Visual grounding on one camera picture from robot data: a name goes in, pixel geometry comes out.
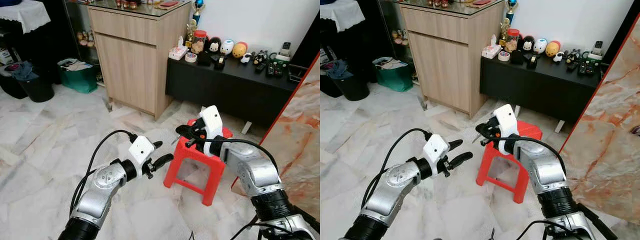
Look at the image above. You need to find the red plastic stool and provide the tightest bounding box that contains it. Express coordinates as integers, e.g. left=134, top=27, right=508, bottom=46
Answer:
left=476, top=120, right=544, bottom=204
left=163, top=118, right=234, bottom=207

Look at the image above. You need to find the red lidded jar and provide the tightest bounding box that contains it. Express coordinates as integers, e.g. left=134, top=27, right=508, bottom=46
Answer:
left=506, top=28, right=521, bottom=53
left=193, top=30, right=208, bottom=55

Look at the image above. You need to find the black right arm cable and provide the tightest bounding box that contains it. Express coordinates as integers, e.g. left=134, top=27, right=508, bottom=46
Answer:
left=210, top=138, right=281, bottom=176
left=510, top=136, right=568, bottom=176

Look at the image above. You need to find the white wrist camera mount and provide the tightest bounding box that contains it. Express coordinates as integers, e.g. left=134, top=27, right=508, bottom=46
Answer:
left=492, top=104, right=520, bottom=153
left=423, top=133, right=451, bottom=166
left=128, top=135, right=156, bottom=167
left=198, top=105, right=224, bottom=154

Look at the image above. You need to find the marble panel with red edge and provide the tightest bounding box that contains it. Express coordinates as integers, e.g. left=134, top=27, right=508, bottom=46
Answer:
left=558, top=12, right=640, bottom=226
left=231, top=50, right=321, bottom=222

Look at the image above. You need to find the black bin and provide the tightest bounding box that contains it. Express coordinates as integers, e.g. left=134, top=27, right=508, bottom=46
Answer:
left=0, top=61, right=55, bottom=103
left=320, top=60, right=371, bottom=102

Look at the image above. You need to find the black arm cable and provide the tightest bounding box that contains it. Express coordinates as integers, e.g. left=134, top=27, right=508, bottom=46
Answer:
left=361, top=128, right=434, bottom=211
left=510, top=136, right=568, bottom=176
left=210, top=138, right=281, bottom=176
left=69, top=129, right=139, bottom=217

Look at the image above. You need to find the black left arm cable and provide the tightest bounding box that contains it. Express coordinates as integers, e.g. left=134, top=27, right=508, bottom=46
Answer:
left=361, top=128, right=434, bottom=211
left=69, top=129, right=139, bottom=217

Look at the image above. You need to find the light wooden cabinet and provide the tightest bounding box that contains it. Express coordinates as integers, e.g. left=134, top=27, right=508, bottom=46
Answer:
left=87, top=1, right=193, bottom=121
left=400, top=1, right=506, bottom=119

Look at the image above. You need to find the white tissue box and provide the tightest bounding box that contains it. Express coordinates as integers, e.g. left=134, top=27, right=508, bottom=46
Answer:
left=168, top=36, right=188, bottom=61
left=481, top=35, right=502, bottom=59

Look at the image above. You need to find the gold trophy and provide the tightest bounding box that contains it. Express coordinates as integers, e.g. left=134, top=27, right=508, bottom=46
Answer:
left=186, top=19, right=198, bottom=46
left=500, top=17, right=512, bottom=43

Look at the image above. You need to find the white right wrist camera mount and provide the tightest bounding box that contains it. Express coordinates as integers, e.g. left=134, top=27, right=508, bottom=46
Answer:
left=198, top=105, right=224, bottom=154
left=492, top=104, right=520, bottom=153

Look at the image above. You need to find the green bag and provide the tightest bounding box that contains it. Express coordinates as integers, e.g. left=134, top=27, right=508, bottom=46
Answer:
left=57, top=58, right=99, bottom=94
left=372, top=56, right=415, bottom=93

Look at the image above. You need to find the black low cabinet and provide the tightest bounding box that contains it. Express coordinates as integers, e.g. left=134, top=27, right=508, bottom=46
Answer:
left=480, top=55, right=614, bottom=134
left=166, top=56, right=307, bottom=135

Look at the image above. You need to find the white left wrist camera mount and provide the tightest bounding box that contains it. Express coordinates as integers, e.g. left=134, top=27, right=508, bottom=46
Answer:
left=423, top=133, right=451, bottom=166
left=128, top=135, right=156, bottom=167

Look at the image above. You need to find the white lace cloth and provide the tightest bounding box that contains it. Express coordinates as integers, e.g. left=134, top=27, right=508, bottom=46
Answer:
left=0, top=0, right=51, bottom=34
left=320, top=0, right=369, bottom=33

